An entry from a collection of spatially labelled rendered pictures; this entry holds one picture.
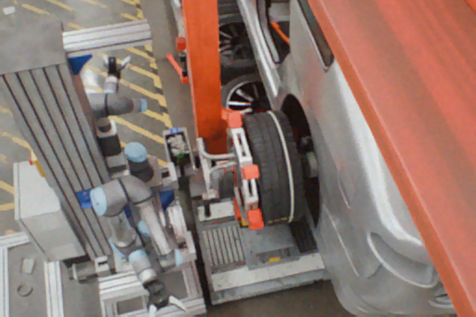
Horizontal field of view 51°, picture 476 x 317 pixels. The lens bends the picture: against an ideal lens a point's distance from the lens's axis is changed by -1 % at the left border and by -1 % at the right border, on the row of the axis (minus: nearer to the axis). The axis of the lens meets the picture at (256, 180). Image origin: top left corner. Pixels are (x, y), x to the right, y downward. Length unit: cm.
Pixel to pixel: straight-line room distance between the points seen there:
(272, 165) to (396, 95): 229
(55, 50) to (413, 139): 173
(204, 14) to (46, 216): 123
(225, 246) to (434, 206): 334
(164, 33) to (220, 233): 234
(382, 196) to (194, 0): 130
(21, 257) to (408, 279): 249
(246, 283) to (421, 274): 158
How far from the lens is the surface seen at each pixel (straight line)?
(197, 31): 268
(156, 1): 564
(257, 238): 344
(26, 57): 199
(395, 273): 210
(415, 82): 38
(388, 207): 197
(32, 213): 255
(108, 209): 224
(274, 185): 266
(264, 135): 270
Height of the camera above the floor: 325
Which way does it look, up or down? 55 degrees down
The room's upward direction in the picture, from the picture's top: 3 degrees clockwise
